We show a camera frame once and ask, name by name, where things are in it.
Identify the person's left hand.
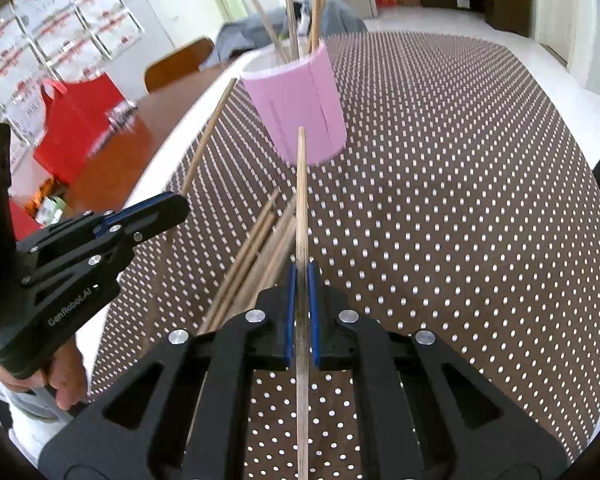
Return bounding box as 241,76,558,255
0,338,87,412

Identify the wooden chopstick centre pile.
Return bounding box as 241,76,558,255
198,198,296,334

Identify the wooden chopstick pile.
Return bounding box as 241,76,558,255
198,198,296,334
228,195,297,316

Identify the red bag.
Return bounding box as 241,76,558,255
9,72,141,241

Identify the wooden chopstick right pile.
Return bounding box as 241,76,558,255
228,195,297,316

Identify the brown wooden chair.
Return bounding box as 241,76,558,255
144,37,214,93

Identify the brown polka dot tablecloth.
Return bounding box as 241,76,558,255
90,32,600,479

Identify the pink cylindrical utensil holder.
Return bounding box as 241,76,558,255
242,41,348,165

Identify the grey jacket on chair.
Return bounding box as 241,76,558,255
200,0,367,70

